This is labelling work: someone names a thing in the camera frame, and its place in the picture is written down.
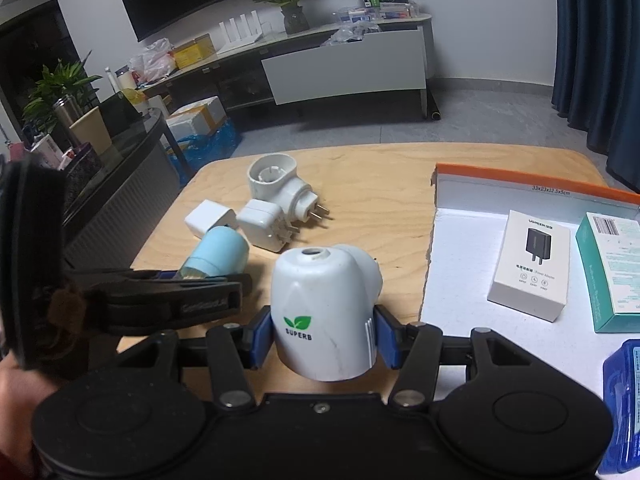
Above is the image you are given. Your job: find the white cardboard carton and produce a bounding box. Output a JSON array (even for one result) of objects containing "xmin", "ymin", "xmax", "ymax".
[{"xmin": 165, "ymin": 95, "xmax": 227, "ymax": 138}]

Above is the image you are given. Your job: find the toothpick jar with blue lid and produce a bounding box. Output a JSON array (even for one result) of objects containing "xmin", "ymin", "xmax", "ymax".
[{"xmin": 177, "ymin": 226, "xmax": 250, "ymax": 281}]

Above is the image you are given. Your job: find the yellow box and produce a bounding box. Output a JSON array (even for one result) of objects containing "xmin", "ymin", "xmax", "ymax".
[{"xmin": 172, "ymin": 34, "xmax": 217, "ymax": 70}]

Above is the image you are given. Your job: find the pile of small packets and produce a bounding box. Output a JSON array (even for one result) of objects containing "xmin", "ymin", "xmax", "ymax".
[{"xmin": 320, "ymin": 2, "xmax": 418, "ymax": 46}]

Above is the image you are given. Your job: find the white cardboard box orange rim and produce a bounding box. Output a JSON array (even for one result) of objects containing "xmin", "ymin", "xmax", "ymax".
[{"xmin": 419, "ymin": 162, "xmax": 640, "ymax": 401}]

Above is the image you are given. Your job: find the white printed carton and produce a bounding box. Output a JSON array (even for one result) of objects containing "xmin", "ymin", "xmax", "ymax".
[{"xmin": 30, "ymin": 134, "xmax": 63, "ymax": 168}]

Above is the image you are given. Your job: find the beige cup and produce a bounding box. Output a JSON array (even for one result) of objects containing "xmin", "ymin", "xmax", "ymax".
[{"xmin": 69, "ymin": 106, "xmax": 113, "ymax": 156}]

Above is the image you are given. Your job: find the white wall charger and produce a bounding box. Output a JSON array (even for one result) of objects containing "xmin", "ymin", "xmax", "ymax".
[{"xmin": 184, "ymin": 199, "xmax": 237, "ymax": 240}]

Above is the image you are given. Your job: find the white router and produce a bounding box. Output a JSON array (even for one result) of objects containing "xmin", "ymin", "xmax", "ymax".
[{"xmin": 216, "ymin": 9, "xmax": 266, "ymax": 56}]

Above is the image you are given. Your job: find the white red plastic bag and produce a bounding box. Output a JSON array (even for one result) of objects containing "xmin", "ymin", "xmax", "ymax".
[{"xmin": 129, "ymin": 37, "xmax": 178, "ymax": 83}]

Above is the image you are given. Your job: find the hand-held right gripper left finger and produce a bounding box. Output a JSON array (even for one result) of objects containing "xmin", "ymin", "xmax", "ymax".
[{"xmin": 117, "ymin": 305, "xmax": 275, "ymax": 408}]

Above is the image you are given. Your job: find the leafy green houseplant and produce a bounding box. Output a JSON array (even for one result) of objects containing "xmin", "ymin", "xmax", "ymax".
[{"xmin": 22, "ymin": 52, "xmax": 103, "ymax": 133}]

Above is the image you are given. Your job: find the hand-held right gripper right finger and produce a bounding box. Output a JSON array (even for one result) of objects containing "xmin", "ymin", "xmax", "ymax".
[{"xmin": 372, "ymin": 304, "xmax": 523, "ymax": 408}]

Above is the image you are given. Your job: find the round black coffee table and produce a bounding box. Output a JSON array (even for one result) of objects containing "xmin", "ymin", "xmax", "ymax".
[{"xmin": 60, "ymin": 105, "xmax": 193, "ymax": 271}]

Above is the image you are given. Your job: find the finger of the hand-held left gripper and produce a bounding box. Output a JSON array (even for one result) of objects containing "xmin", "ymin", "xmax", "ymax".
[
  {"xmin": 64, "ymin": 268, "xmax": 183, "ymax": 285},
  {"xmin": 82, "ymin": 274, "xmax": 253, "ymax": 336}
]

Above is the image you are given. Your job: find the purple patterned tin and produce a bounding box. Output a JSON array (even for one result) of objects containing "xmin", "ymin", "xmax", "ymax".
[{"xmin": 62, "ymin": 142, "xmax": 103, "ymax": 196}]

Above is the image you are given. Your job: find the white grey TV cabinet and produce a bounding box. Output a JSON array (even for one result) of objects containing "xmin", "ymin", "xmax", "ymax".
[{"xmin": 140, "ymin": 12, "xmax": 443, "ymax": 126}]

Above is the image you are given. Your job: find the person's left hand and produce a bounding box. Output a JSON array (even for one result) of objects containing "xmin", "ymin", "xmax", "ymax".
[{"xmin": 0, "ymin": 355, "xmax": 56, "ymax": 466}]

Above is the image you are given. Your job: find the blue plastic bag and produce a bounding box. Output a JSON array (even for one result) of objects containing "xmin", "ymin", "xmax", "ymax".
[{"xmin": 167, "ymin": 120, "xmax": 243, "ymax": 181}]

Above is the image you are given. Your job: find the teal box with white label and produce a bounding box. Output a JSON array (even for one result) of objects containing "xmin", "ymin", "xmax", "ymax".
[{"xmin": 575, "ymin": 211, "xmax": 640, "ymax": 334}]

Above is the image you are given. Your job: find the white repellent heater leaf logo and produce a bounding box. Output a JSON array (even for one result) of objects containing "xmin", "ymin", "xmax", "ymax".
[{"xmin": 270, "ymin": 244, "xmax": 385, "ymax": 382}]

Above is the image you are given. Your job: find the blue printed box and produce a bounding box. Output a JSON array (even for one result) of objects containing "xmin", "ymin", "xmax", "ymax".
[{"xmin": 596, "ymin": 338, "xmax": 640, "ymax": 476}]

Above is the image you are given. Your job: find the white charger box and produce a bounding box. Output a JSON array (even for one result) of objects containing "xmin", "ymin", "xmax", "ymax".
[{"xmin": 487, "ymin": 209, "xmax": 572, "ymax": 322}]

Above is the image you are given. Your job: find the blue curtain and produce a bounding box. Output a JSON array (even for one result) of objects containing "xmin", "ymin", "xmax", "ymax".
[{"xmin": 552, "ymin": 0, "xmax": 640, "ymax": 201}]

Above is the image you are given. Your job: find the steel thermos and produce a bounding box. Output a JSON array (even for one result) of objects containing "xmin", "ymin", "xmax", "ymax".
[{"xmin": 54, "ymin": 94, "xmax": 85, "ymax": 136}]

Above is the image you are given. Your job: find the white cube plug adapter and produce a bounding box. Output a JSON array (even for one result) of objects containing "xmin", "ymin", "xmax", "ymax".
[{"xmin": 236, "ymin": 199, "xmax": 301, "ymax": 253}]

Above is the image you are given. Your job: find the white round plug adapter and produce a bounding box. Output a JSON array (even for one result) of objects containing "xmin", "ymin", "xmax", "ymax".
[{"xmin": 247, "ymin": 154, "xmax": 332, "ymax": 228}]

